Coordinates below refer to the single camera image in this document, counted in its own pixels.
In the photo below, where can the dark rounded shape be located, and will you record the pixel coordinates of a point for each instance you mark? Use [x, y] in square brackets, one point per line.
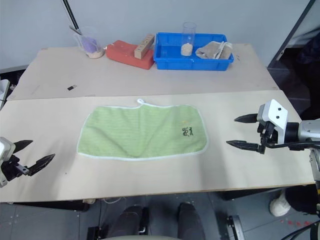
[128, 220]

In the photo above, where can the white shoe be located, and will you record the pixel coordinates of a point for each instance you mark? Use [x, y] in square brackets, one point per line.
[279, 203]

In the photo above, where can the wooden block with holes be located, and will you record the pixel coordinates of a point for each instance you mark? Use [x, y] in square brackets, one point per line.
[141, 50]

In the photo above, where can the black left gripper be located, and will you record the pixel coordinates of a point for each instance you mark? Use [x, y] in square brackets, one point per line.
[11, 168]

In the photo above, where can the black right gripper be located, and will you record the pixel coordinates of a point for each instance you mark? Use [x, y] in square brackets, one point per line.
[268, 132]

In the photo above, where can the green towel with white trim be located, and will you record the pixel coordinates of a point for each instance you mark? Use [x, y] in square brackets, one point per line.
[140, 130]

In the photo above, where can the black table frame bar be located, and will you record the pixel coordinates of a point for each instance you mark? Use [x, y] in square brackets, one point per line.
[62, 203]

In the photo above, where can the black slanted rod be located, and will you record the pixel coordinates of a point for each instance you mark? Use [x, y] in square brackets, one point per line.
[70, 15]

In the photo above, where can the clear plastic measuring cup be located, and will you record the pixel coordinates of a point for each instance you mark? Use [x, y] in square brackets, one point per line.
[96, 53]

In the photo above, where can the red rectangular block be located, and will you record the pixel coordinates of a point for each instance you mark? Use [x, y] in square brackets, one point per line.
[122, 53]

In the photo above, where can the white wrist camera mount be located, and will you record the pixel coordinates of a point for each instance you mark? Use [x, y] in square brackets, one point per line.
[5, 148]
[276, 112]

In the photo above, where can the clear cylinder with beige grains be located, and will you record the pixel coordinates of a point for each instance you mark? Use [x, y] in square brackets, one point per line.
[186, 50]

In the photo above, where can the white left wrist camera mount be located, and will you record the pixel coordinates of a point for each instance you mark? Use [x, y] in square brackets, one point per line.
[5, 148]

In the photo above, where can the blue plastic bin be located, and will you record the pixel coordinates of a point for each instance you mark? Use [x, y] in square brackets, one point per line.
[175, 63]

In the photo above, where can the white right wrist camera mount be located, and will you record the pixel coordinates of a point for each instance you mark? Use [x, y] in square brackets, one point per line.
[276, 112]

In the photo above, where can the purple scoop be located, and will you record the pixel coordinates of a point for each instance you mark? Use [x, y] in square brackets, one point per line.
[88, 43]

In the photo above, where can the small black flat chip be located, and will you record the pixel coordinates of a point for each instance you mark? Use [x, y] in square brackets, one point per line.
[71, 88]

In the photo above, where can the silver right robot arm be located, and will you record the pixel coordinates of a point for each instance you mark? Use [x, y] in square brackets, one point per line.
[308, 130]

